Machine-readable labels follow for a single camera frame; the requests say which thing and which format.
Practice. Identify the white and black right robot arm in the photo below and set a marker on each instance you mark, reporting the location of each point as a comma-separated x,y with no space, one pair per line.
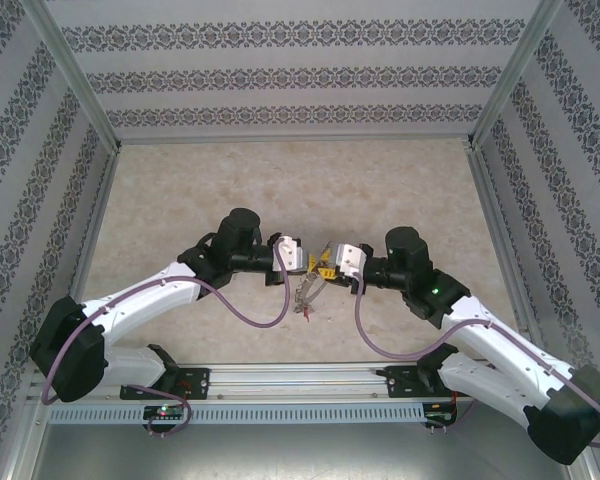
500,350

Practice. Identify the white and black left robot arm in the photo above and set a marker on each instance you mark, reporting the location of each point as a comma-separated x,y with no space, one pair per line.
130,305

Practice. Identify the grey metal shelf panel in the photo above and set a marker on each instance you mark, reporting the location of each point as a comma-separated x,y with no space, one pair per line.
300,455

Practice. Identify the small circuit board green light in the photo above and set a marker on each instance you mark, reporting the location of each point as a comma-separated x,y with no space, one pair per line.
164,412

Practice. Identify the aluminium frame beam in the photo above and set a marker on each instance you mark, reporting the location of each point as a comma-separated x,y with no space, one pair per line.
495,210
96,210

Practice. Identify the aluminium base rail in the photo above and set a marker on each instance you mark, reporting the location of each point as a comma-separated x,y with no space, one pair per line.
300,382

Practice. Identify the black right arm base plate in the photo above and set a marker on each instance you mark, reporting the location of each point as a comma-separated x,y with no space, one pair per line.
402,382

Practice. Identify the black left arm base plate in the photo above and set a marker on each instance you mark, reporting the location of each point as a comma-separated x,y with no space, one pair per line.
195,382

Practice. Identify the aluminium frame post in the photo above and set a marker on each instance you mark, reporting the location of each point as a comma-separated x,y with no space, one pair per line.
511,75
80,75

